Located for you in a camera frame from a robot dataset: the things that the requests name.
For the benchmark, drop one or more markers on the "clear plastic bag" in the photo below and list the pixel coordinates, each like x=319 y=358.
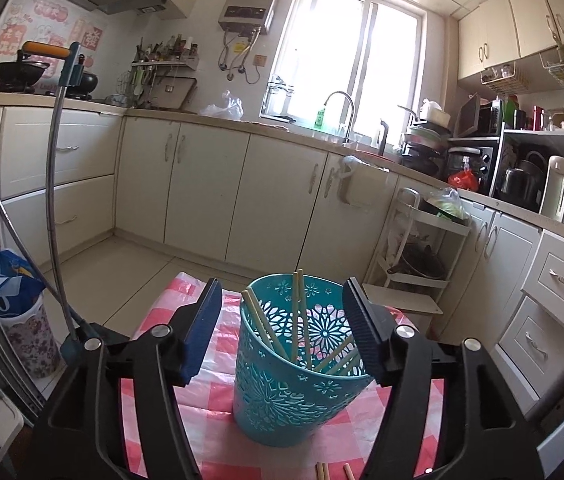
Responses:
x=222 y=107

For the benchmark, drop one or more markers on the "row of beige chopsticks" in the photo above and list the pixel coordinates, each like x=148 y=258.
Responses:
x=320 y=472

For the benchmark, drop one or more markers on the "green dish soap bottle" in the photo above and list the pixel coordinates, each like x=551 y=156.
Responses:
x=319 y=119

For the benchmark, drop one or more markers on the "steel electric kettle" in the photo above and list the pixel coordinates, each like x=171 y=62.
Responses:
x=512 y=185

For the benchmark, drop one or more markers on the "curved metal gooseneck pole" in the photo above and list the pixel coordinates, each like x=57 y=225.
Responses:
x=51 y=185

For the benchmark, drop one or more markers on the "red plastic bag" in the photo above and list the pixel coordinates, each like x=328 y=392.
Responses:
x=463 y=181

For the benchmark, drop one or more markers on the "cream kitchen cabinets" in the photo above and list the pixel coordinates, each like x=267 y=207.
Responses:
x=522 y=20
x=202 y=185

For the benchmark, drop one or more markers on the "wall power socket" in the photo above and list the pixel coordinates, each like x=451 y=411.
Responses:
x=260 y=60

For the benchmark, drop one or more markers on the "cream upper kitchen cabinets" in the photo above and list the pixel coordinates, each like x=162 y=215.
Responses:
x=522 y=20

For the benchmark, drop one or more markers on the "kitchen window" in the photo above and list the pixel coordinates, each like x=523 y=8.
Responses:
x=342 y=55

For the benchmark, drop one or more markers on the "chrome sink faucet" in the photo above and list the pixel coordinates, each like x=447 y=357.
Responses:
x=349 y=110

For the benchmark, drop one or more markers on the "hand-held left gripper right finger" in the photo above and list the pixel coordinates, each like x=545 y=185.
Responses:
x=362 y=325

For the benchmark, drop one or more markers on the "black cooking pot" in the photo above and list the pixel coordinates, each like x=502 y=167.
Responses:
x=87 y=85

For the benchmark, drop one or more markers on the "teal perforated plastic basket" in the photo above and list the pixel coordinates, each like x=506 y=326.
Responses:
x=272 y=400

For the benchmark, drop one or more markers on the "green vegetable bag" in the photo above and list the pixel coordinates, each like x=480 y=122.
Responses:
x=444 y=205

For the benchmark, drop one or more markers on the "cream drawer cabinet unit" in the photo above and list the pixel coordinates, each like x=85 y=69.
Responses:
x=547 y=285

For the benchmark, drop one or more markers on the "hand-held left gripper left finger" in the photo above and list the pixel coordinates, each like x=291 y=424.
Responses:
x=202 y=330

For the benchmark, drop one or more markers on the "blue white plastic bag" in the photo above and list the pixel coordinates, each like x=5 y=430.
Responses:
x=7 y=280

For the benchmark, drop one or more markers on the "steel wall water heater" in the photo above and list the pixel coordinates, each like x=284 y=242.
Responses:
x=249 y=2

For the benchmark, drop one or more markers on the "beige bamboo chopstick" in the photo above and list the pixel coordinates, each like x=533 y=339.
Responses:
x=262 y=322
x=344 y=362
x=334 y=352

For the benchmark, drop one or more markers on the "white thermos kettle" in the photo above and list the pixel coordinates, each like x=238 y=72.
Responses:
x=559 y=190

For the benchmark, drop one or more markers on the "red white checkered tablecloth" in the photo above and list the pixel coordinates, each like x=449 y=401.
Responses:
x=217 y=402

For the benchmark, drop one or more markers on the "black toaster oven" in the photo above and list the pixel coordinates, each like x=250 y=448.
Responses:
x=469 y=162

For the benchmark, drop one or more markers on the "white rolling storage rack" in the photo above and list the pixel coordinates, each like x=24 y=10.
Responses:
x=412 y=260

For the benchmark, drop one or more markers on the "wall utensil rack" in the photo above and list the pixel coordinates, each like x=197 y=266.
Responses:
x=164 y=55

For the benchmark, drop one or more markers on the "pink wall stickers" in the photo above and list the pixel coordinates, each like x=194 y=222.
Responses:
x=49 y=20

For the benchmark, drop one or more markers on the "brown cutting board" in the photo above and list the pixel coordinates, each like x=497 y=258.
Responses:
x=172 y=92

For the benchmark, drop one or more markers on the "cream lower kitchen cabinets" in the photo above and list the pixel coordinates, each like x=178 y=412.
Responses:
x=202 y=185

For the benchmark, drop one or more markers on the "silver microwave oven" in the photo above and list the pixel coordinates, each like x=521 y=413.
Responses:
x=477 y=116

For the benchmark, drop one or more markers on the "floral patterned bin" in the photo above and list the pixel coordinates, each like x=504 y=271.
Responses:
x=32 y=340

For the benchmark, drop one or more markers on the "black wok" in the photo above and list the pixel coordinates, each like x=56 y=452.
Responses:
x=17 y=75

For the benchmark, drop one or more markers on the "stack of pots and dishes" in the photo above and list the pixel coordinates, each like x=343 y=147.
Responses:
x=424 y=150

